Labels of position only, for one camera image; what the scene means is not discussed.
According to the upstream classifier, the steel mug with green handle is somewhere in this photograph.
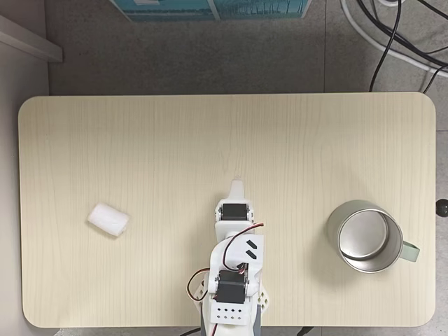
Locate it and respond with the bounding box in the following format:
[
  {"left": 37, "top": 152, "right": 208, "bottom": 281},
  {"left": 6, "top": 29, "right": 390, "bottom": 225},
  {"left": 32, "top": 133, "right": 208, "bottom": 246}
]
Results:
[{"left": 327, "top": 199, "right": 421, "bottom": 274}]

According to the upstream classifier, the thick white cable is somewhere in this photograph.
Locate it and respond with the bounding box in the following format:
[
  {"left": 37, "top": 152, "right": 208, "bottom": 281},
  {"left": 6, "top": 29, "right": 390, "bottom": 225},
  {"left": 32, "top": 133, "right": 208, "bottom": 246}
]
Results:
[{"left": 339, "top": 0, "right": 448, "bottom": 73}]

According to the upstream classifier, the blue printed box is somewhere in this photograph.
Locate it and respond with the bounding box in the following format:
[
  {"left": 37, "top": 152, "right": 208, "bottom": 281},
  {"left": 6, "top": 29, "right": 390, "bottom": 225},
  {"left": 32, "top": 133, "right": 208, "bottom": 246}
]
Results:
[{"left": 110, "top": 0, "right": 312, "bottom": 22}]

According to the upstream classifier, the white cabinet ledge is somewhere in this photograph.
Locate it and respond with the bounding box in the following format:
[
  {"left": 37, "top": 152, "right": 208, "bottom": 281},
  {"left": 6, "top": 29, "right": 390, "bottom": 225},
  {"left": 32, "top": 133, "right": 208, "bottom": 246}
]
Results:
[{"left": 0, "top": 13, "right": 64, "bottom": 63}]

